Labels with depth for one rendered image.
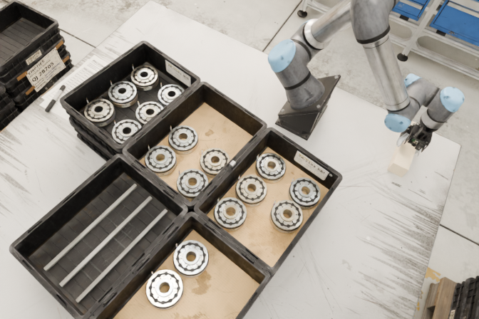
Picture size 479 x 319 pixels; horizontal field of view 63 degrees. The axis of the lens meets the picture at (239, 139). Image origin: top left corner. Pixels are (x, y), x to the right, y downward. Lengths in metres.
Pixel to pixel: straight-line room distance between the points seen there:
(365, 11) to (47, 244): 1.12
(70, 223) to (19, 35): 1.33
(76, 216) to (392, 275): 1.05
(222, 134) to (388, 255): 0.72
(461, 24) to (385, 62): 1.79
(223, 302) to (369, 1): 0.92
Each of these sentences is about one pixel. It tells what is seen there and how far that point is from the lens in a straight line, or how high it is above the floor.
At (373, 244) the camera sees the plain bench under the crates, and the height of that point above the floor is 0.70.
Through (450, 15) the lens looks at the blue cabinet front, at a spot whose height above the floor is 0.45.
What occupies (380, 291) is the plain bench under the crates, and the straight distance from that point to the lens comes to 1.46.
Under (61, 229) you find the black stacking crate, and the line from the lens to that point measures 1.32.
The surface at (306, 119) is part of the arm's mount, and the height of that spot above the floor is 0.82.
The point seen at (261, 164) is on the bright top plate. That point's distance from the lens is 1.33.
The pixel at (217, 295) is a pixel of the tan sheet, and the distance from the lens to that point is 1.21.
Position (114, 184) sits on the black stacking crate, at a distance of 1.34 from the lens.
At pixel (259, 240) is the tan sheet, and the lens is 1.26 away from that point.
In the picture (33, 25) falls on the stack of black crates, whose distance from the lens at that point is 2.43.
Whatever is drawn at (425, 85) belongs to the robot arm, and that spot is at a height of 1.08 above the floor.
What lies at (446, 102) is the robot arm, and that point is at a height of 1.08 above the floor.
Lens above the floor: 2.01
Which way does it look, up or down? 57 degrees down
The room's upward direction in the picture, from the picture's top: 9 degrees clockwise
